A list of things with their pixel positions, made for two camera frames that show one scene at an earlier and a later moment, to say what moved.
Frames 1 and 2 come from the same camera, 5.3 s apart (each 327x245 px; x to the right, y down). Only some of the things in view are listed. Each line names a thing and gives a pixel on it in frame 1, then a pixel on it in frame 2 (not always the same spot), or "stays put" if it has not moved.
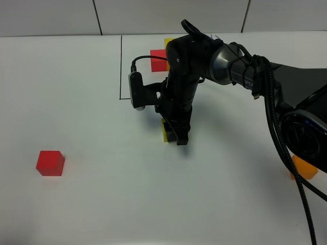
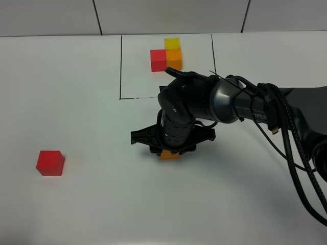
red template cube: x=158 y=65 stays put
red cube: x=50 y=163 stays put
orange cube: x=306 y=170 -> x=167 y=154
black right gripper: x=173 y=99 -> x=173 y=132
